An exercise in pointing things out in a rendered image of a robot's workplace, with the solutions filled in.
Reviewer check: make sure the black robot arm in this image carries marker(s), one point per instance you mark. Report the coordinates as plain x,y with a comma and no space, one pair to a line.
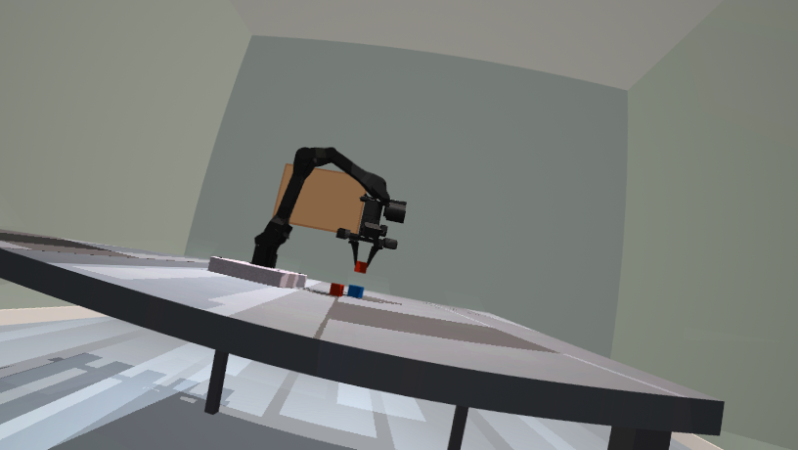
306,159

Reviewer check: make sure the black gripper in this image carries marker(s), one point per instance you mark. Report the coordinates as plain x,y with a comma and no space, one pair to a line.
354,238

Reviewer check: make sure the blue cube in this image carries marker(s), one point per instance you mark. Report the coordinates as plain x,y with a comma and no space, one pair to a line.
355,291

